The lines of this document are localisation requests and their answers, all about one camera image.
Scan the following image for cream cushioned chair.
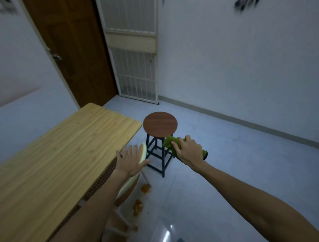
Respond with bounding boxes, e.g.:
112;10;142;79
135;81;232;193
101;143;151;242

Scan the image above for person's right forearm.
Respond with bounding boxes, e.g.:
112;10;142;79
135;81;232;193
194;161;319;242

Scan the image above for person's right hand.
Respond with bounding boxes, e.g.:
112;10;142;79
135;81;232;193
171;135;208;173

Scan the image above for black wall decoration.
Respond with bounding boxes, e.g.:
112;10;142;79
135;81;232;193
234;0;261;12

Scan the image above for white metal grille gate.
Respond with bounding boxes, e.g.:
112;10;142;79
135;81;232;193
96;0;159;105

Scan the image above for person's left hand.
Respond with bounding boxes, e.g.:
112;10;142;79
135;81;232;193
116;145;151;178

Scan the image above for green cloth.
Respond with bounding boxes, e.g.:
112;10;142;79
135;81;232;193
162;136;208;163

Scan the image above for brown wooden door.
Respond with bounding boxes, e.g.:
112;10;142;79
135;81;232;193
22;0;118;108

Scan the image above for round brown stool black legs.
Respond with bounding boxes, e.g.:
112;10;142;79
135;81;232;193
143;111;178;178

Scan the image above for person's left forearm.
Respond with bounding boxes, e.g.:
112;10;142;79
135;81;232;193
49;170;129;242

